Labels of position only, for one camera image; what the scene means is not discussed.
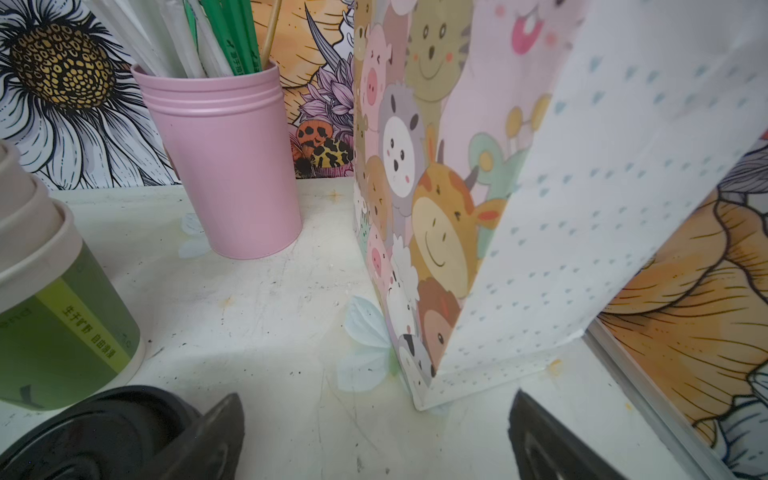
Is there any pink straw holder cup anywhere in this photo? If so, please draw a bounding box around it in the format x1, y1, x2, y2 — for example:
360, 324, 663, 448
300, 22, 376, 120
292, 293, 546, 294
132, 64, 302, 260

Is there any cartoon animal gift bag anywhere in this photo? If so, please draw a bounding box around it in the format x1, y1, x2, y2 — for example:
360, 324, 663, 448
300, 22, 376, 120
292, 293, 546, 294
355, 1, 767, 410

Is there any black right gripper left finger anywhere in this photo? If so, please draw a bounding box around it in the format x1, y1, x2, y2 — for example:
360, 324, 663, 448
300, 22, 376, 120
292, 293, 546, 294
139, 393, 245, 480

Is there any wrapped straws bundle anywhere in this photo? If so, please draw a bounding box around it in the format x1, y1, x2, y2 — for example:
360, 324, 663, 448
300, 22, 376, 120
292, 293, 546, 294
85, 0, 282, 79

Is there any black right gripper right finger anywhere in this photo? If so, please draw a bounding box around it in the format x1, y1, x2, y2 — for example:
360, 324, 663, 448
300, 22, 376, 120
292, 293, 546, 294
508, 390, 625, 480

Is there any stack of green paper cups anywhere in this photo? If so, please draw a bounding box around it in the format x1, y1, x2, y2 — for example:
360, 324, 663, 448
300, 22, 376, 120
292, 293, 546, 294
1, 142, 145, 411

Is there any black coffee cup lid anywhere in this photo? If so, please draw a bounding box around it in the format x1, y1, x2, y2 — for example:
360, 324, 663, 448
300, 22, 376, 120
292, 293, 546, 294
1, 386, 201, 479

